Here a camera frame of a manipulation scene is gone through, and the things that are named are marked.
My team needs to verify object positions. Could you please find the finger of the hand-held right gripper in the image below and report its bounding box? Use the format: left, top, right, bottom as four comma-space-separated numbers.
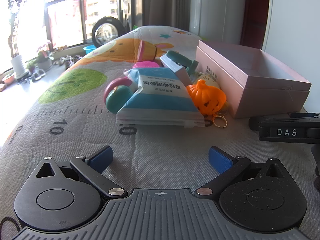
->
249, 115, 290, 132

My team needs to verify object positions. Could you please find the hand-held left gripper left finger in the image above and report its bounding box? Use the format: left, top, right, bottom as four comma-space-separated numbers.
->
34, 145, 127, 201

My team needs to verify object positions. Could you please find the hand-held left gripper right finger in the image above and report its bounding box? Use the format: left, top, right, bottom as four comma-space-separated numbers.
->
196, 146, 287, 201

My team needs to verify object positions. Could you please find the pink cardboard box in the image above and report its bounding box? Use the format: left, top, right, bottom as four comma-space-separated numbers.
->
196, 40, 312, 119

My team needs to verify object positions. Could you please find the orange pumpkin toy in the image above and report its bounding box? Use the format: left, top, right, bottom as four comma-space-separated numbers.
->
186, 79, 227, 117

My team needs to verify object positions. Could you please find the pink and teal penguin toy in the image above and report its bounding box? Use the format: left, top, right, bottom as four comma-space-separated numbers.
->
104, 77, 135, 114

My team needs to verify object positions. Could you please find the blue white cotton pad packet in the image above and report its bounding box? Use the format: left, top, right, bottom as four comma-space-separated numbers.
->
116, 67, 206, 129

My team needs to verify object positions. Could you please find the small white box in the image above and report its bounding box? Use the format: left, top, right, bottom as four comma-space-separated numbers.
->
159, 55, 192, 86

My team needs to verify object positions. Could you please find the teal plastic toy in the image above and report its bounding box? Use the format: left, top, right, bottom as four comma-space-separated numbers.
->
166, 50, 200, 75

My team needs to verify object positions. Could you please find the pink and yellow doll toy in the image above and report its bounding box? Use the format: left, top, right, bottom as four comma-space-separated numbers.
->
138, 40, 157, 62

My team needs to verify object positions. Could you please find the printed play mat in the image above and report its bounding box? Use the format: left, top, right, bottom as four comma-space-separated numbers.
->
0, 26, 320, 240

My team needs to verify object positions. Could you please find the pale yellow round toy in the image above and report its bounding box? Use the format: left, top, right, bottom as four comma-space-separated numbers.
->
193, 71, 221, 90

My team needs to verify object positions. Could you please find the pile of shoes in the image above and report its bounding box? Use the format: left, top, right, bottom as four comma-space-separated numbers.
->
53, 54, 83, 67

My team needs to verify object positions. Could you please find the pair of sandals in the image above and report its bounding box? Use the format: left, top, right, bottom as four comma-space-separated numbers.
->
32, 66, 47, 81

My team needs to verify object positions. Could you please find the dark red curtain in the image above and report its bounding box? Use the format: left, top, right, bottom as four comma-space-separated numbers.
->
239, 0, 272, 50

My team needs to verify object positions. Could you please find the flowering plant pot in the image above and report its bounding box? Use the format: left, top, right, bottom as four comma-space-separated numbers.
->
36, 40, 55, 71

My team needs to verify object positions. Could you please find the small green plant pot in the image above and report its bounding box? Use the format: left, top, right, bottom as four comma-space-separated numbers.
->
26, 59, 38, 75

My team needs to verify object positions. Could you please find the terracotta plant pot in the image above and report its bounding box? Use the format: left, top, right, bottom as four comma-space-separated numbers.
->
2, 70, 16, 86

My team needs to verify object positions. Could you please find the white standing air conditioner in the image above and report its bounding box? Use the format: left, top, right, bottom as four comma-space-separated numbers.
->
189, 0, 247, 41

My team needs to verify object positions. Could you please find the tall plant in white pot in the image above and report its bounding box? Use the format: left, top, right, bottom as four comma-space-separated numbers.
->
2, 0, 30, 78

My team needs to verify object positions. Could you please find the gold key ring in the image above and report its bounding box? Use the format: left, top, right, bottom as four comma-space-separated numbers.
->
212, 114, 228, 128

